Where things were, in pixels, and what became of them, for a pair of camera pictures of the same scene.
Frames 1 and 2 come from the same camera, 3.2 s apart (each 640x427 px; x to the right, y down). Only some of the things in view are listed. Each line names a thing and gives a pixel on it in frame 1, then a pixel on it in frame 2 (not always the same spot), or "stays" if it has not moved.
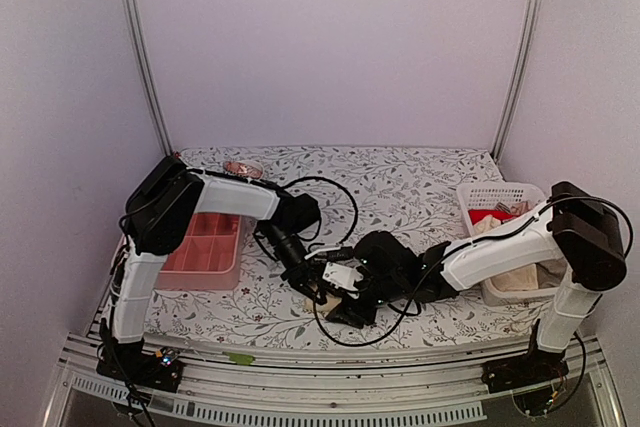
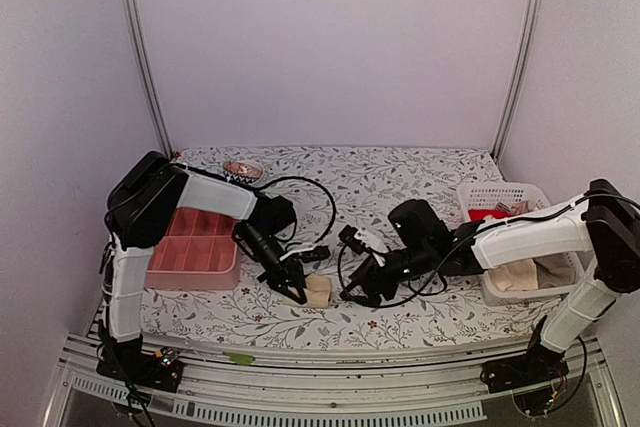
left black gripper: x=310 y=271 -> x=287 y=272
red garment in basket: x=477 y=214 stays
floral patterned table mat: x=358 y=192 stays
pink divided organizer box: x=208 y=257 stays
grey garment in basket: x=550 y=272 stays
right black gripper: x=350 y=314 -> x=367 y=279
